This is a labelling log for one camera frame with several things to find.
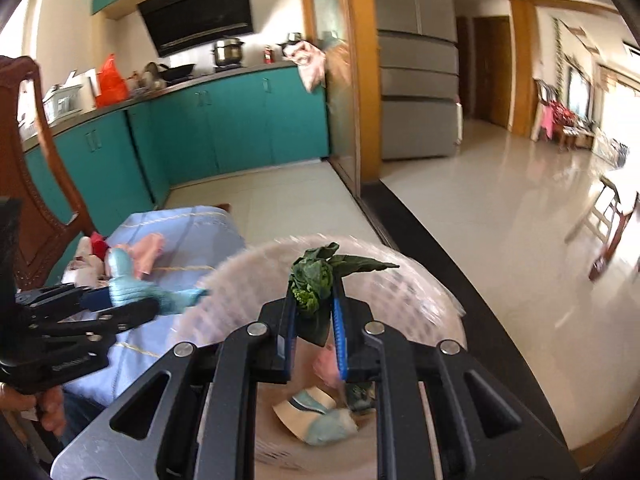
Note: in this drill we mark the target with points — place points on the carved brown wooden chair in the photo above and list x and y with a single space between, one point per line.
43 236

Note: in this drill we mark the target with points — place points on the blue patterned seat cloth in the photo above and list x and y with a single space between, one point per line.
195 241

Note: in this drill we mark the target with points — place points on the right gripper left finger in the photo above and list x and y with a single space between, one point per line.
276 352

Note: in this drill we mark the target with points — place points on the orange plastic bag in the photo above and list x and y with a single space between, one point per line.
113 88

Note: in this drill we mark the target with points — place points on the pink printed plastic bag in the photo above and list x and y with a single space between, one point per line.
144 252

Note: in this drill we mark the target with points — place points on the pink towel on counter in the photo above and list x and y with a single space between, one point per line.
311 64

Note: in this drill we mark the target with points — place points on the white plastic bag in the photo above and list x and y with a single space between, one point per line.
86 269

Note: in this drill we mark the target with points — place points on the black range hood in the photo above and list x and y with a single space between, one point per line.
177 25

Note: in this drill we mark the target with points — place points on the white dish rack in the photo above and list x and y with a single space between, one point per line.
61 101

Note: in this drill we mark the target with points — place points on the steel cooking pot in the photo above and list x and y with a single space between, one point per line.
227 52

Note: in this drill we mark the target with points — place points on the teal kitchen cabinets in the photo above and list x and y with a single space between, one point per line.
127 157

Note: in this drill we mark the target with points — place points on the light blue knit rag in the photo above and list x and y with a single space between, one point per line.
124 288

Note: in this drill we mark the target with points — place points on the red plastic bag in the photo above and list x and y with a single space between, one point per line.
99 246

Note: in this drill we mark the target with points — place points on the silver refrigerator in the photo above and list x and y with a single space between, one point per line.
419 65

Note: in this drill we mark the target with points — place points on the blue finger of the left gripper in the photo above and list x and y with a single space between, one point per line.
130 309
97 297

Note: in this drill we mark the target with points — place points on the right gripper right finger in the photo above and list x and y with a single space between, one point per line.
356 361

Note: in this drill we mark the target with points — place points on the light blue cloth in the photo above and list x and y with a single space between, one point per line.
314 418

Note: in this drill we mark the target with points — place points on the green leafy vegetable scrap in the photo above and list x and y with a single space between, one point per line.
312 279

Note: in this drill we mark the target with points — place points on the wooden door frame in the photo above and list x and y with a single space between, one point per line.
345 30

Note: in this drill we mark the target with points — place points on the black wok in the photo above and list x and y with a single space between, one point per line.
178 73

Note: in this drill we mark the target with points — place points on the person's left hand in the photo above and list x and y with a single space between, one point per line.
50 402

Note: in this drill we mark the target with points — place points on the black kettle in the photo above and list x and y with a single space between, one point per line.
292 38

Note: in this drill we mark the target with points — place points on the wooden stool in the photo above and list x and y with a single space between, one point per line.
608 216

